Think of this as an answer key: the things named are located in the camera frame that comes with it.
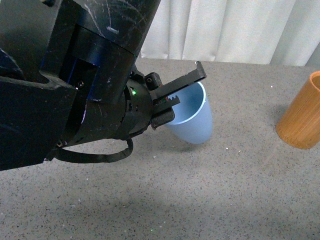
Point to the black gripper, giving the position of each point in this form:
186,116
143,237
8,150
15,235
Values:
147,102

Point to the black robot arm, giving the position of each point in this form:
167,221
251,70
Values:
69,86

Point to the blue plastic cup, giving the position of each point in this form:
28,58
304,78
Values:
193,121

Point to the bamboo chopstick holder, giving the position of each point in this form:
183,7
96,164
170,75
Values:
300,124

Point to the white pleated curtain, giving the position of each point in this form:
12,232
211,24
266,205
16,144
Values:
275,32

